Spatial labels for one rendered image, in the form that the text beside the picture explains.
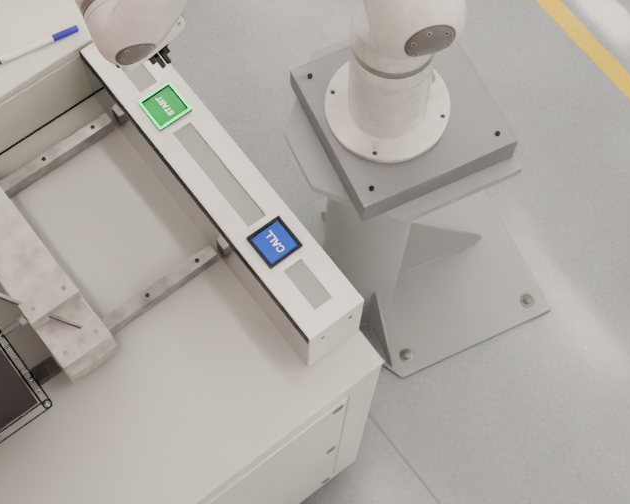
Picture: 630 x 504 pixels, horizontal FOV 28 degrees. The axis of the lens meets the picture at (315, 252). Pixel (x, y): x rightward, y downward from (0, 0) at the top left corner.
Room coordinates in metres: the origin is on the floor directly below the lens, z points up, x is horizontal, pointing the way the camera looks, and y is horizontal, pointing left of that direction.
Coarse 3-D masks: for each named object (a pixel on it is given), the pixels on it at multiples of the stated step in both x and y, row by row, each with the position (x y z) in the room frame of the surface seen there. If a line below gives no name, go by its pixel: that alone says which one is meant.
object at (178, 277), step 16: (192, 256) 0.62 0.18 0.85; (208, 256) 0.62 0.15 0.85; (176, 272) 0.59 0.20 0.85; (192, 272) 0.60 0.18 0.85; (160, 288) 0.57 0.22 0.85; (176, 288) 0.58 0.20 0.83; (128, 304) 0.54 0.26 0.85; (144, 304) 0.54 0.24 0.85; (112, 320) 0.51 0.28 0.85; (128, 320) 0.52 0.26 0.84
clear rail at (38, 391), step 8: (0, 336) 0.47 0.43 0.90; (0, 344) 0.45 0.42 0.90; (8, 344) 0.46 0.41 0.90; (8, 352) 0.44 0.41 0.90; (16, 352) 0.45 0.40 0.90; (16, 368) 0.42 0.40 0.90; (24, 368) 0.42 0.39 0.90; (24, 376) 0.41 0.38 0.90; (32, 376) 0.41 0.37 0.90; (32, 384) 0.40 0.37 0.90; (40, 392) 0.39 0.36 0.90; (40, 400) 0.38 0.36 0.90; (48, 400) 0.38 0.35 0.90
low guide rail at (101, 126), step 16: (80, 128) 0.81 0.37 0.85; (96, 128) 0.82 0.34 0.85; (112, 128) 0.83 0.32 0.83; (64, 144) 0.79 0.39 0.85; (80, 144) 0.79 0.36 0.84; (32, 160) 0.76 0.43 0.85; (48, 160) 0.76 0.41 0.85; (64, 160) 0.77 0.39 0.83; (16, 176) 0.73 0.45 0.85; (32, 176) 0.73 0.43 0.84; (16, 192) 0.71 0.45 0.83
